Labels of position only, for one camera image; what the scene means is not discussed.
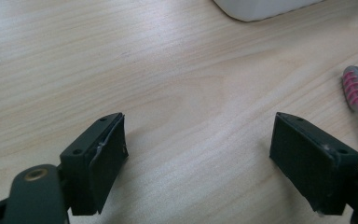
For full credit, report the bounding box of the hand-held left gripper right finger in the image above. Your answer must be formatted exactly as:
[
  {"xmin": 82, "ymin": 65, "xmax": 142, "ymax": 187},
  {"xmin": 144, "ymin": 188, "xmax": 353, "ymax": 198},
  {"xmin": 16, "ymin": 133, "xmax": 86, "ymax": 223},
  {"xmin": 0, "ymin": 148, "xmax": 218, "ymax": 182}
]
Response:
[{"xmin": 268, "ymin": 111, "xmax": 358, "ymax": 217}]

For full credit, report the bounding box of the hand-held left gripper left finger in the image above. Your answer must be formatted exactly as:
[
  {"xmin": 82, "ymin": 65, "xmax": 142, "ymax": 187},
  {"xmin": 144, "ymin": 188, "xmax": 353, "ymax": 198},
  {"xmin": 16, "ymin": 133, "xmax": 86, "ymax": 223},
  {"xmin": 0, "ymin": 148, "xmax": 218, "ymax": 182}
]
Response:
[{"xmin": 59, "ymin": 112, "xmax": 130, "ymax": 217}]

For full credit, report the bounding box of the white container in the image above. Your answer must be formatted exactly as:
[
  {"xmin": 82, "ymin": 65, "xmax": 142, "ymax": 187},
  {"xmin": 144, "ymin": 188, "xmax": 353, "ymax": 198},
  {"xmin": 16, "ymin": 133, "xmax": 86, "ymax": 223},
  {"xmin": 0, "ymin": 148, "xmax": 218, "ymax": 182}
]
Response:
[{"xmin": 212, "ymin": 0, "xmax": 324, "ymax": 22}]

